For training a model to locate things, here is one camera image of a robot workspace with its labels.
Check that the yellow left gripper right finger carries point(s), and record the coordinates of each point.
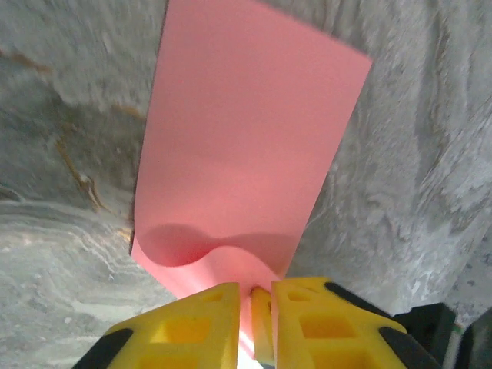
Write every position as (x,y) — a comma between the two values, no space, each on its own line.
(326,338)

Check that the pink cloth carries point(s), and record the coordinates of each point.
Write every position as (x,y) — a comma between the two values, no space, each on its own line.
(246,134)

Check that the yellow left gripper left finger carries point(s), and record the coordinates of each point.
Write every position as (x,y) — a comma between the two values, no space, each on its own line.
(192,338)

